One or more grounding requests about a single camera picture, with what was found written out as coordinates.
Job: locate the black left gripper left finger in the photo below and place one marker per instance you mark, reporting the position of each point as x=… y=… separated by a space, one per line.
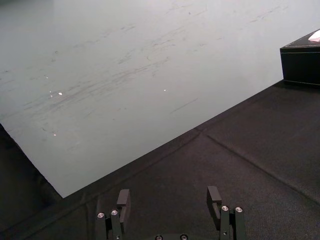
x=117 y=220

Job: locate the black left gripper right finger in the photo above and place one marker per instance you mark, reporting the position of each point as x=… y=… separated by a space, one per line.
x=225 y=220

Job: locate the black table cloth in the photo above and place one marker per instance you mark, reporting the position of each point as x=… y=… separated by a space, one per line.
x=190 y=180

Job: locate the black stitched tissue box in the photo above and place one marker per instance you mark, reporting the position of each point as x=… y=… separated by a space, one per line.
x=301 y=62

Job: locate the white tissue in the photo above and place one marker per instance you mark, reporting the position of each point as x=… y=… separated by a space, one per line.
x=314 y=38

